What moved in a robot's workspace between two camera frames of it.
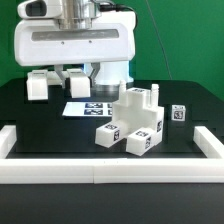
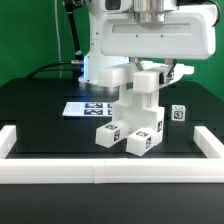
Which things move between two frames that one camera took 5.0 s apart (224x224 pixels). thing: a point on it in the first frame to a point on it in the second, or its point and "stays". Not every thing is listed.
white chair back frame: x=39 y=81 to x=146 y=77
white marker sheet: x=90 y=109 stays
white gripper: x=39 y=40 to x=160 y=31
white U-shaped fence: x=209 y=169 stays
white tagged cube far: x=178 y=112 stays
